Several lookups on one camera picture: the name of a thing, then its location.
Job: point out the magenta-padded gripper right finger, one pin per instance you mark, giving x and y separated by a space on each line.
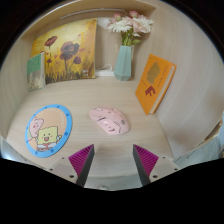
146 160

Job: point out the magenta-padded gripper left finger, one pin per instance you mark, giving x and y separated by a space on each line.
80 160

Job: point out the pink computer mouse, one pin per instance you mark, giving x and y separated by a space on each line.
109 120

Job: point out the round blue-rimmed cartoon mouse pad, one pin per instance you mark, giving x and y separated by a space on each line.
46 131

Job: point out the orange-covered book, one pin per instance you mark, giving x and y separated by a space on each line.
154 83

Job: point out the pale teal faceted vase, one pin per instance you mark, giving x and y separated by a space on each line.
123 65

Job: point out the green-covered book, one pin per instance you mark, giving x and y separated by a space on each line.
36 71

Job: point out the yellow poppy flower painting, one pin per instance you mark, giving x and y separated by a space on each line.
66 50

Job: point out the white and pink flower bouquet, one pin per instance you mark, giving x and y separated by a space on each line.
131 25

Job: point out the white light bar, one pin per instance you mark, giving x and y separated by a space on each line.
93 12

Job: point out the wooden shelf unit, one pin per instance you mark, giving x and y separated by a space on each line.
83 5

